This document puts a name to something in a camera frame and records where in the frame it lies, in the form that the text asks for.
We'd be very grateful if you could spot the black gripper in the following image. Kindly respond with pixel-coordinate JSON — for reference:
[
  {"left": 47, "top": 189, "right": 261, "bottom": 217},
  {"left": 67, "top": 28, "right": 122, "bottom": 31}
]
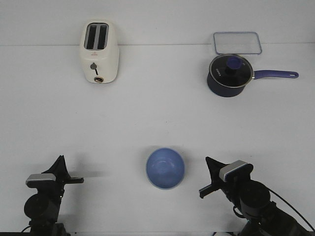
[
  {"left": 199, "top": 157, "right": 239, "bottom": 204},
  {"left": 42, "top": 155, "right": 84, "bottom": 197}
]

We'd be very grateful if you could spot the blue bowl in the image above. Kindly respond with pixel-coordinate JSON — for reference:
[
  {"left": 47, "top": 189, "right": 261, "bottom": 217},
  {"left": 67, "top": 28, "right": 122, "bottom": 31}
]
[{"left": 146, "top": 147, "right": 185, "bottom": 190}]

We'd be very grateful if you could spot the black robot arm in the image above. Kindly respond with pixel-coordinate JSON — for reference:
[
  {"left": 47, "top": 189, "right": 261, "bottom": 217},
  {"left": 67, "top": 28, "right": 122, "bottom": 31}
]
[
  {"left": 199, "top": 157, "right": 315, "bottom": 236},
  {"left": 24, "top": 155, "right": 84, "bottom": 236}
]

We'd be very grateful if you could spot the dark blue saucepan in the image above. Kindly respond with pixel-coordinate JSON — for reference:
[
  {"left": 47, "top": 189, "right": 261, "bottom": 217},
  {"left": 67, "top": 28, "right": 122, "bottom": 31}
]
[{"left": 207, "top": 54, "right": 299, "bottom": 97}]

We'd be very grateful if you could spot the glass lid with blue knob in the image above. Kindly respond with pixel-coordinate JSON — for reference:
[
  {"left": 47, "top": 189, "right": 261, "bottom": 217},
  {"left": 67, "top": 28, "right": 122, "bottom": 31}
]
[{"left": 209, "top": 54, "right": 253, "bottom": 88}]

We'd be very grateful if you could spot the clear blue-rimmed plastic container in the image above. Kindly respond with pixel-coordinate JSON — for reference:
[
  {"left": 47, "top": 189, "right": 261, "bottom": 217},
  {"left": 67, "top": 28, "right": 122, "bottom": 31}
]
[{"left": 213, "top": 31, "right": 262, "bottom": 55}]

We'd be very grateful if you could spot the white two-slot toaster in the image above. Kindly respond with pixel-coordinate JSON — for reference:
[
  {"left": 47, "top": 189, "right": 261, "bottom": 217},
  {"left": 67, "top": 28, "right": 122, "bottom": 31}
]
[{"left": 79, "top": 19, "right": 120, "bottom": 84}]

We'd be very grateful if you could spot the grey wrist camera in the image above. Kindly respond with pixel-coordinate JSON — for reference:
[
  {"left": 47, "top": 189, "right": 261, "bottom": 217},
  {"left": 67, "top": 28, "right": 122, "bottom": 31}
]
[
  {"left": 26, "top": 173, "right": 56, "bottom": 188},
  {"left": 219, "top": 160, "right": 253, "bottom": 182}
]

